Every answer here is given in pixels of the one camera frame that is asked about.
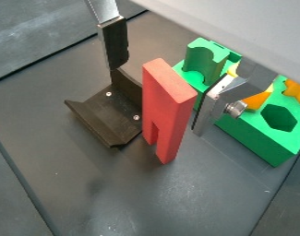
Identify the yellow star prism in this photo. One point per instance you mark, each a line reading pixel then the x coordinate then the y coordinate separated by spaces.
pixel 292 90

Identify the red double-square block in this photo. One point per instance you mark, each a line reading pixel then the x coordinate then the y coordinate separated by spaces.
pixel 168 101

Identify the orange-yellow hexagon block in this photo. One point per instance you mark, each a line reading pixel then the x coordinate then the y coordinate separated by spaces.
pixel 256 100

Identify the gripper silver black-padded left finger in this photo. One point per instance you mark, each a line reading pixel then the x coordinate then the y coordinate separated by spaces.
pixel 111 31

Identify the green shape-sorter board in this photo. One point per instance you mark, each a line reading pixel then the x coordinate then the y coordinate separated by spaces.
pixel 269 130

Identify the black curved holder stand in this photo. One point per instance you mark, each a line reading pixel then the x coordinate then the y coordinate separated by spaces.
pixel 111 112

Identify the green arch block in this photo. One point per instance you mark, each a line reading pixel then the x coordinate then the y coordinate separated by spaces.
pixel 205 57

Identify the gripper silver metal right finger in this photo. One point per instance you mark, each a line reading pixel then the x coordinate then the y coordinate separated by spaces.
pixel 224 96

